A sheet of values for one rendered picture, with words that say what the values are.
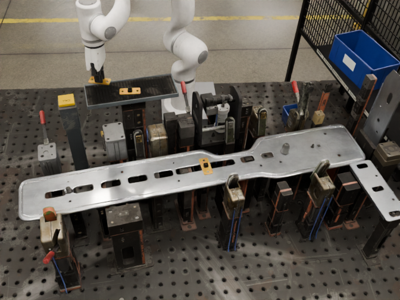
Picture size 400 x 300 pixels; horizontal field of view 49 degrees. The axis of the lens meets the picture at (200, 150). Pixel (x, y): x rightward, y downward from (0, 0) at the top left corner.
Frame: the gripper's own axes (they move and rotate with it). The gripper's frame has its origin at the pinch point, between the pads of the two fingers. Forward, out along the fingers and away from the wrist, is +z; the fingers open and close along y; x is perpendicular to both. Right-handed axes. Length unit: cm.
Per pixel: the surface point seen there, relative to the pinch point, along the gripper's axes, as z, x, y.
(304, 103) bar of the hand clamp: 13, 83, -14
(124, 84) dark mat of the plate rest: 8.1, 7.6, -6.3
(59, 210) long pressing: 24, -3, 48
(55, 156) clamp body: 18.2, -10.8, 28.7
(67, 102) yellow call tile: 8.1, -11.3, 8.5
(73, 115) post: 13.9, -9.5, 9.5
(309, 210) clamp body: 39, 90, 21
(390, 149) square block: 18, 118, 1
